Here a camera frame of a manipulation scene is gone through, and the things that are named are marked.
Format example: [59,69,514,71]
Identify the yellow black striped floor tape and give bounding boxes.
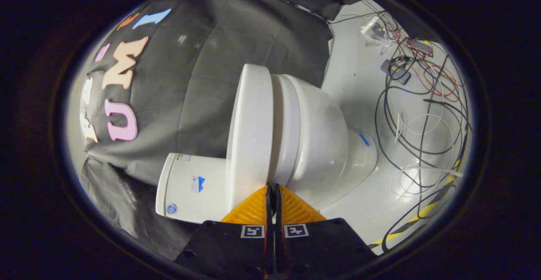
[368,162,465,249]

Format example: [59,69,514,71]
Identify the small dark electronic box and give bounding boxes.
[380,57,411,85]
[406,38,434,57]

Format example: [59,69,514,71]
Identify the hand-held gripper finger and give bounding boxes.
[274,183,378,280]
[174,183,275,280]

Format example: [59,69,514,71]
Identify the white toilet lid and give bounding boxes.
[225,64,274,222]

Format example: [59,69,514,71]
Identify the clear plastic bag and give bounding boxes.
[360,16,388,48]

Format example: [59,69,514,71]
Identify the tangle of floor cables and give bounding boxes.
[330,0,472,253]

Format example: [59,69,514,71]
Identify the black backdrop cloth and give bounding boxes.
[78,0,360,260]

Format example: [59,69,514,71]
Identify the white toilet seat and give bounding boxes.
[266,74,301,188]

